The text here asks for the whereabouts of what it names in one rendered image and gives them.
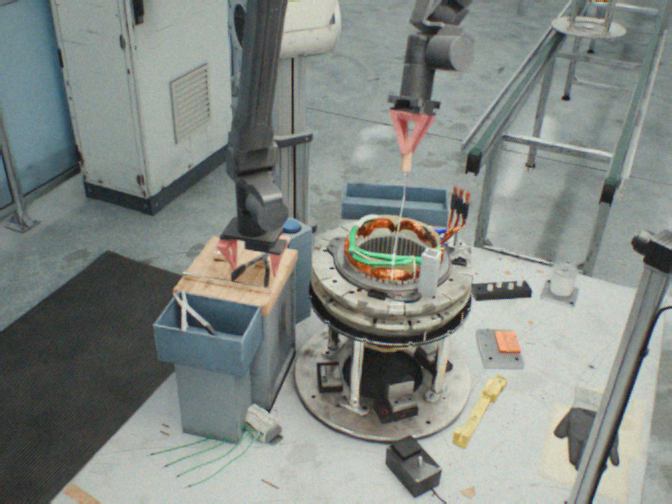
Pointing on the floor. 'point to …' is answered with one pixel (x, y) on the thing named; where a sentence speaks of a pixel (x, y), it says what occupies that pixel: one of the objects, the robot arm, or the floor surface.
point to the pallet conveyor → (544, 64)
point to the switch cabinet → (145, 95)
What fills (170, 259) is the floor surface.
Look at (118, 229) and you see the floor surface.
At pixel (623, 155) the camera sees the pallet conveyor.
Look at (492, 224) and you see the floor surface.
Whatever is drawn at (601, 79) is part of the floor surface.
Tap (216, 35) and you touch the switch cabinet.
